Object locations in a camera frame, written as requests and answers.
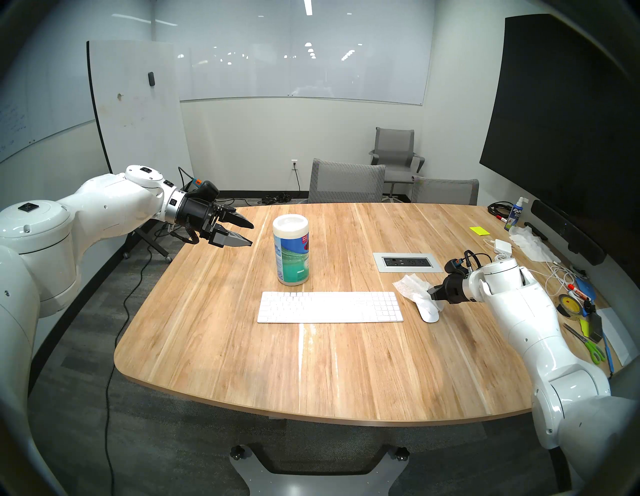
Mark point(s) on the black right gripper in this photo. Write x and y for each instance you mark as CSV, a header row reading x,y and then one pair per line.
x,y
455,289

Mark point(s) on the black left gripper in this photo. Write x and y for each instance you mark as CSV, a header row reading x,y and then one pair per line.
x,y
197,217

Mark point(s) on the white disinfecting wipe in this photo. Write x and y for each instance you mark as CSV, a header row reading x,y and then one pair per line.
x,y
412,290

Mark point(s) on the disinfecting wipes canister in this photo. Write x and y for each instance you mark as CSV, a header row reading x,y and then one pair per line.
x,y
292,255

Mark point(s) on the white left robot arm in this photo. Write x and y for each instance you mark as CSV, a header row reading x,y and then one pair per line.
x,y
100,210

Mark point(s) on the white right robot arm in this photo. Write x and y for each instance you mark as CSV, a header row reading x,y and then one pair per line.
x,y
530,315

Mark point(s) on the silver table outlet panel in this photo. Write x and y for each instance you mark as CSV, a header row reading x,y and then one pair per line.
x,y
407,262

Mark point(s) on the yellow sticky note pad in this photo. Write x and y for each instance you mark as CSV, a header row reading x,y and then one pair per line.
x,y
480,231

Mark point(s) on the white power adapter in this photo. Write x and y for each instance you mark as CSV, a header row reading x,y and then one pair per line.
x,y
502,246

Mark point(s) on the white slim keyboard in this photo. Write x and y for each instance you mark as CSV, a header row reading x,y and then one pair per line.
x,y
330,307

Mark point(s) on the crumpled white tissue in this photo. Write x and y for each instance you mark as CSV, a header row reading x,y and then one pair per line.
x,y
535,247

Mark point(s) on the whiteboard cleaner spray bottle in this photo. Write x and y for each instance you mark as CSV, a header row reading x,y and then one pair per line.
x,y
515,216

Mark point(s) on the wide grey mesh chair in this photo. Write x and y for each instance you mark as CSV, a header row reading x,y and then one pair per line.
x,y
345,182

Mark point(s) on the red and white marker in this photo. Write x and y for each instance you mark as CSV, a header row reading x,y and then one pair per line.
x,y
580,292

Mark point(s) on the black video conference bar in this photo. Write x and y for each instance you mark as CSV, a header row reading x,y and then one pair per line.
x,y
570,232

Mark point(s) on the blue plastic item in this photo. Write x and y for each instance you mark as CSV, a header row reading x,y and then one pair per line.
x,y
587,289

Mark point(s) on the grey office chair with armrests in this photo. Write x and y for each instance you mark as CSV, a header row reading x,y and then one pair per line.
x,y
395,145

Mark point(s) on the black block eraser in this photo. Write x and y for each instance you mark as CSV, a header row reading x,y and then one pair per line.
x,y
595,327

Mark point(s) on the blue pen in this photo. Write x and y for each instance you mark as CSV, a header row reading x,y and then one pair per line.
x,y
609,355

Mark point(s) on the white paper sheet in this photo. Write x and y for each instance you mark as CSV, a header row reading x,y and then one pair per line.
x,y
620,335

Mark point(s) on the silver table base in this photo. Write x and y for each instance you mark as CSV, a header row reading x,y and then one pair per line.
x,y
320,477

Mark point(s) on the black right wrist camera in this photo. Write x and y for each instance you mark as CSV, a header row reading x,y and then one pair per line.
x,y
453,264

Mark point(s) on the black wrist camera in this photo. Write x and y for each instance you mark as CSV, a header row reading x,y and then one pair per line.
x,y
206,190
453,264

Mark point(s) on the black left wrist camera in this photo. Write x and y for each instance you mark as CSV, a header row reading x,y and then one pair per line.
x,y
206,190

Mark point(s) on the large glass wall whiteboard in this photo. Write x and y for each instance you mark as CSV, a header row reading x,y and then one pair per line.
x,y
300,65

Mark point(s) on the black wall display screen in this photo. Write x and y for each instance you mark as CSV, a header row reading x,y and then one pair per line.
x,y
560,125

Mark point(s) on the scribbled side wall whiteboard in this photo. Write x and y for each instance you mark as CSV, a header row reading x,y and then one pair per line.
x,y
30,120

